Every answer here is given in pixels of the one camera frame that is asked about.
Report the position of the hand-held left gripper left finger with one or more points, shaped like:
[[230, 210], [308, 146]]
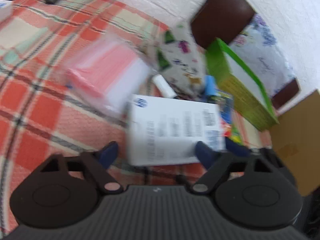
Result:
[[109, 153]]

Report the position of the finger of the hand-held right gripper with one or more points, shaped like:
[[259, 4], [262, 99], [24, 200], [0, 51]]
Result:
[[236, 147]]

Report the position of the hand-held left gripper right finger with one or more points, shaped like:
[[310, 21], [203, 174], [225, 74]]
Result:
[[203, 155]]

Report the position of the red green card packet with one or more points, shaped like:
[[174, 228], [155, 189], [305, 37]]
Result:
[[233, 131]]

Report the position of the blue card packet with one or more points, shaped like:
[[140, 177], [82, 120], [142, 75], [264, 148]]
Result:
[[225, 107]]

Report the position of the white printed cardboard box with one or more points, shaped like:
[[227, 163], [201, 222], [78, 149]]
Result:
[[170, 130]]

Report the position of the green cardboard box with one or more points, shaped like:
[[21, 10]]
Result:
[[237, 90]]

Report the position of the printed cloth pouch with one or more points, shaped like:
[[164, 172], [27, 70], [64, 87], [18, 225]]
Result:
[[178, 57]]

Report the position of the brown cardboard box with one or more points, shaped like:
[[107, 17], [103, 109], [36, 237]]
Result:
[[297, 140]]

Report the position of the blue cylinder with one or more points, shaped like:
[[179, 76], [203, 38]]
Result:
[[210, 85]]

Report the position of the white roll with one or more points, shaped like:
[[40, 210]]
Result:
[[164, 86]]

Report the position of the pink white plastic packet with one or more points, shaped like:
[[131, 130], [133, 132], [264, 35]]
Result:
[[110, 72]]

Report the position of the plaid blanket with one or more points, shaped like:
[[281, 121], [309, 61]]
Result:
[[37, 110]]

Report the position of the floral plastic bag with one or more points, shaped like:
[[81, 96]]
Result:
[[265, 55]]

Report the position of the brown headboard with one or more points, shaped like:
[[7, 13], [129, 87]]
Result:
[[221, 12]]

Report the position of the white blue box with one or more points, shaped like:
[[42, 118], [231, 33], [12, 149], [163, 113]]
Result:
[[5, 10]]

